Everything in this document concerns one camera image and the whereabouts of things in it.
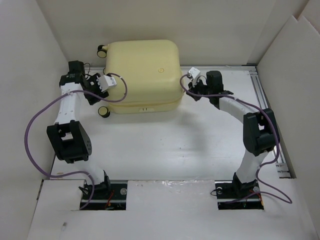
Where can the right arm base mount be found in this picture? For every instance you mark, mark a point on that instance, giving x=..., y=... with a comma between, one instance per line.
x=234, y=195

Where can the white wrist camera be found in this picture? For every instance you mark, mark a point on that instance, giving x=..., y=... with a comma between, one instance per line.
x=193, y=73
x=105, y=82

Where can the yellow suitcase black lining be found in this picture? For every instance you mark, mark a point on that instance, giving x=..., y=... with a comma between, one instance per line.
x=147, y=73

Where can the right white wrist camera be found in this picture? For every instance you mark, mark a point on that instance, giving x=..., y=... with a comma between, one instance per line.
x=193, y=73

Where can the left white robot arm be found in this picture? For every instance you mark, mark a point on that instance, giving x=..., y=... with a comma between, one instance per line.
x=67, y=136

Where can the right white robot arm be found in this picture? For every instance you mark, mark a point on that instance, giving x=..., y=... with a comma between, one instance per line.
x=259, y=133

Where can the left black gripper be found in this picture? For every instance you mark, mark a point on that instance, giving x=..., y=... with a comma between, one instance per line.
x=99, y=93

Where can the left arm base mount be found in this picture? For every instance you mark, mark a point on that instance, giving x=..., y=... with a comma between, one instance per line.
x=110, y=195

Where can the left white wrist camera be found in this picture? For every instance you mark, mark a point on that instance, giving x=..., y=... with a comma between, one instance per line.
x=105, y=82

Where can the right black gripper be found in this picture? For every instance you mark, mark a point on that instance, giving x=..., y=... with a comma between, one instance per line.
x=193, y=88

